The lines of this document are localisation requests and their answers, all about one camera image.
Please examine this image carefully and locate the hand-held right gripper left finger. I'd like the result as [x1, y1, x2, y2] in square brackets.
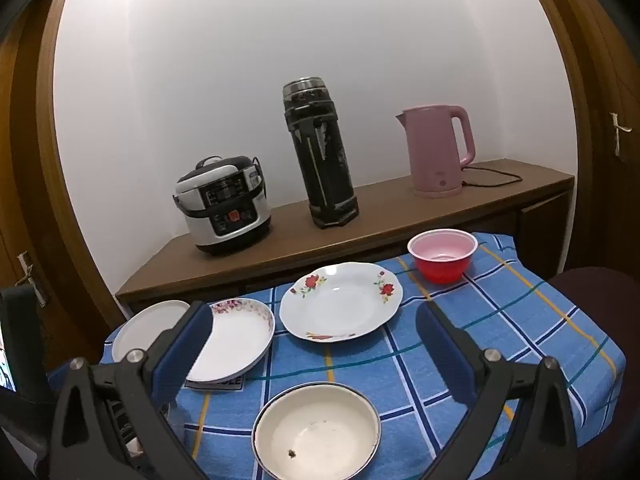
[50, 301, 216, 480]

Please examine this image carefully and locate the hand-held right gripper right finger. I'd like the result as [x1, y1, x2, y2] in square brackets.
[416, 302, 578, 480]

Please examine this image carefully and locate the red plastic bowl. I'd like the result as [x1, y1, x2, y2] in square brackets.
[407, 229, 479, 285]

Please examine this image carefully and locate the white plate with red roses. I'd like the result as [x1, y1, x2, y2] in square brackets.
[279, 262, 404, 343]

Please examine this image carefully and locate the cream enamel bowl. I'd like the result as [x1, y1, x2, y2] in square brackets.
[251, 383, 382, 480]

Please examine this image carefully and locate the black and white label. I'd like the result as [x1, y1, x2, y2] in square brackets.
[185, 374, 246, 392]

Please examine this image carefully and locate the plain white plate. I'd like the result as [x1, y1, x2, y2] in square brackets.
[111, 300, 192, 363]

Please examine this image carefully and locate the white plate with pink rim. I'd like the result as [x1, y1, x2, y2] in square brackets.
[185, 298, 276, 383]

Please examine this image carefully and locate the blue plaid tablecloth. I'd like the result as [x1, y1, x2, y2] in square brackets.
[97, 231, 628, 480]

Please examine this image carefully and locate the white and black rice cooker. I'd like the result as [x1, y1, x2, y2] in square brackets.
[173, 156, 273, 257]

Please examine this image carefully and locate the brown wooden cabinet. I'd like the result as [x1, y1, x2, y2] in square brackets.
[115, 158, 576, 316]

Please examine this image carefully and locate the dark maroon chair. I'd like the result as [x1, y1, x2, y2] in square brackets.
[545, 267, 640, 480]

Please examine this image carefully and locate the pink electric kettle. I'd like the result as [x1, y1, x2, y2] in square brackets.
[396, 105, 477, 199]

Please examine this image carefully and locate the black thermos flask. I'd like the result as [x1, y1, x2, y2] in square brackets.
[282, 77, 361, 230]

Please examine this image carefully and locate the wooden door with steel handle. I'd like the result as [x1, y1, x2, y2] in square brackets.
[0, 0, 126, 376]

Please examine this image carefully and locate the black kettle power cable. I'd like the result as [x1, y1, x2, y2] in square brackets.
[460, 164, 523, 188]

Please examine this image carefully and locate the wooden door with white handle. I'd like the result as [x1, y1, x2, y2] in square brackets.
[515, 0, 640, 281]

